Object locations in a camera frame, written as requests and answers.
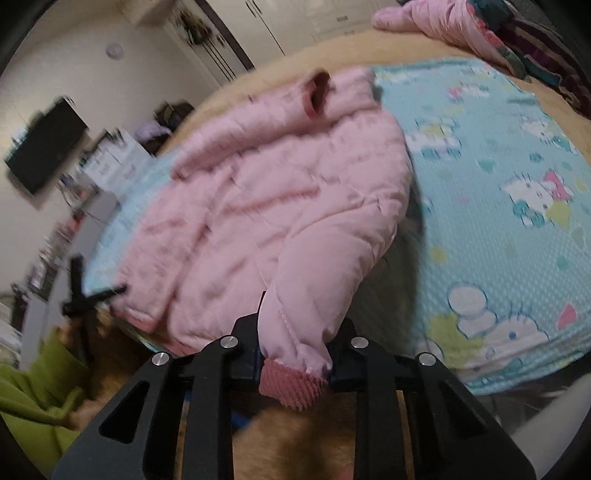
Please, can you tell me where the green sleeve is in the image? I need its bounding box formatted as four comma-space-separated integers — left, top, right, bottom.
1, 335, 88, 477

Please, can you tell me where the pink quilted jacket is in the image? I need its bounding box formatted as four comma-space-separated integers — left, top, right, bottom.
113, 66, 413, 410

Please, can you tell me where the pink floral padded coat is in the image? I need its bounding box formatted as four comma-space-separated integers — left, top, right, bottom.
372, 1, 528, 79

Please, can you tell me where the striped dark garment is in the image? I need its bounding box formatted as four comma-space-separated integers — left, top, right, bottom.
497, 14, 590, 118

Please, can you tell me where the dark bag pile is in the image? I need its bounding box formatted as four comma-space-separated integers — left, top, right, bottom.
153, 101, 194, 138

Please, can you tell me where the white bedroom door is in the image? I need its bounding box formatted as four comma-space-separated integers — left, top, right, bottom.
165, 1, 252, 86

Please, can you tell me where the white wardrobe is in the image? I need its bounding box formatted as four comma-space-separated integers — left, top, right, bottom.
124, 0, 403, 56

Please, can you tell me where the black television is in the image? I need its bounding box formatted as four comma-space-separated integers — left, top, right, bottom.
5, 97, 88, 196

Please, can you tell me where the tan bed cover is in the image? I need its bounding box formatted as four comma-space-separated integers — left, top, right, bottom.
160, 30, 590, 165

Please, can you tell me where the round wall clock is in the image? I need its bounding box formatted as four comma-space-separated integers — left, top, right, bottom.
105, 43, 124, 61

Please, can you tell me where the purple clothes pile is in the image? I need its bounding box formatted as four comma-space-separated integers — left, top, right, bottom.
133, 121, 171, 143

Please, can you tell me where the blue Hello Kitty blanket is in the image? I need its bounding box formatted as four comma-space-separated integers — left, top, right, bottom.
88, 58, 590, 395

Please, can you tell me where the white drawer chest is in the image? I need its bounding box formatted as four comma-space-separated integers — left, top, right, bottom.
82, 130, 154, 201

